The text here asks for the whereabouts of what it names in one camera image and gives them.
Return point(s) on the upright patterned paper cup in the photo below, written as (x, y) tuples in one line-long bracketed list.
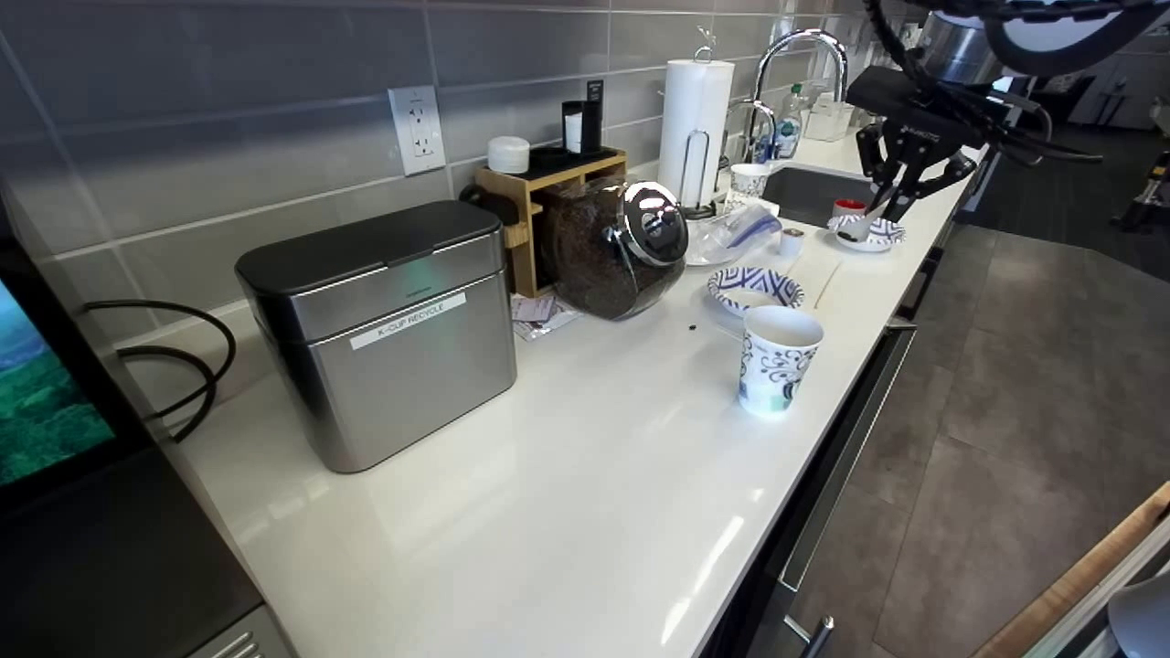
[(751, 181)]

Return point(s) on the steel countertop bin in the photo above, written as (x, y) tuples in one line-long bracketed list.
[(386, 326)]

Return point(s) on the patterned paper coffee cup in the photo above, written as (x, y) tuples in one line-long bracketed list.
[(776, 352)]

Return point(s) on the glass coffee bean jar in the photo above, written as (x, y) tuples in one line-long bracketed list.
[(611, 247)]

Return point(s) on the wooden shelf organizer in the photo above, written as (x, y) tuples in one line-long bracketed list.
[(521, 200)]

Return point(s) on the black cylinder container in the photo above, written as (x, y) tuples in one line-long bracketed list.
[(595, 117)]

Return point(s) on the clear plastic zip bag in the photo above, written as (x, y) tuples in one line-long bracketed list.
[(725, 239)]

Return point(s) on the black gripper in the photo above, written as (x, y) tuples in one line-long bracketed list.
[(910, 125)]

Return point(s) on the chrome large faucet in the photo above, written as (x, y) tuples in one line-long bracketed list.
[(789, 77)]

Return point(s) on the white small jar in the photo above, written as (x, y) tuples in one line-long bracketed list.
[(509, 156)]

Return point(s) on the white wall outlet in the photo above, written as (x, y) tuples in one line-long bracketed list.
[(417, 130)]

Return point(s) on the paper towel roll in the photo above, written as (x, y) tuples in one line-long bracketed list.
[(693, 125)]

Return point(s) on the black monitor screen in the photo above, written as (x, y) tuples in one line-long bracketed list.
[(60, 406)]

